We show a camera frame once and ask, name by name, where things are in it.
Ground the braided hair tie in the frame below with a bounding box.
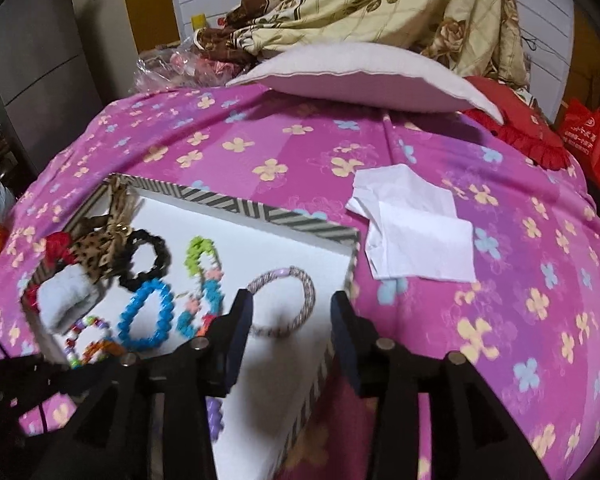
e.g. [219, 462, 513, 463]
[245, 266, 317, 338]

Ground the striped cardboard box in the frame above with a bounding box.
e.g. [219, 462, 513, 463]
[19, 172, 362, 480]

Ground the orange plastic hair accessory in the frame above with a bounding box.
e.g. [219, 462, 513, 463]
[82, 337, 128, 362]

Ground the grey refrigerator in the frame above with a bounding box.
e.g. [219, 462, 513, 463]
[0, 0, 106, 181]

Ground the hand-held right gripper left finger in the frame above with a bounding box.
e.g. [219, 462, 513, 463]
[45, 288, 255, 480]

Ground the black scrunchie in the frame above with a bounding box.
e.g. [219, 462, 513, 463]
[117, 229, 172, 291]

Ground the multicoloured bead bracelet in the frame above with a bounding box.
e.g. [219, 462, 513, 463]
[62, 315, 116, 368]

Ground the purple bead bracelet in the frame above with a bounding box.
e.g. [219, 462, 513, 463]
[205, 397, 226, 443]

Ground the clear plastic bag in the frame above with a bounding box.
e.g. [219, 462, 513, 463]
[132, 45, 261, 93]

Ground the floral beige quilt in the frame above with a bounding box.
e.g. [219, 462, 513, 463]
[195, 0, 531, 86]

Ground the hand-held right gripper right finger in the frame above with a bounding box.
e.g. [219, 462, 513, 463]
[330, 291, 551, 480]

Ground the red bow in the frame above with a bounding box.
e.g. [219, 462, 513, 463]
[44, 232, 78, 266]

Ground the leopard print bow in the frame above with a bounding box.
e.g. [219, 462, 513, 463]
[72, 180, 141, 281]

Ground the white tissue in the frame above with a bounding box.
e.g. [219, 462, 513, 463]
[345, 164, 477, 282]

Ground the pink floral bedsheet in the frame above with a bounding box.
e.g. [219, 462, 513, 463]
[0, 82, 600, 480]

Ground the red frilled cushion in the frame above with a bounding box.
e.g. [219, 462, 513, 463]
[462, 76, 573, 171]

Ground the pale pink pillow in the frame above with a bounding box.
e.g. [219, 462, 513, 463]
[225, 42, 505, 125]

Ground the grey fuzzy scrunchie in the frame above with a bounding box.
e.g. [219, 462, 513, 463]
[37, 267, 103, 335]

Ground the green and blue bead bracelet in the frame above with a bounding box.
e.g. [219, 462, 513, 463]
[177, 236, 226, 341]

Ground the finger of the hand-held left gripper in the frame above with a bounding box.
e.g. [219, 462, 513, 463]
[0, 355, 126, 403]

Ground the red shopping bag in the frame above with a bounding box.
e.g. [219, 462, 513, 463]
[560, 99, 600, 188]

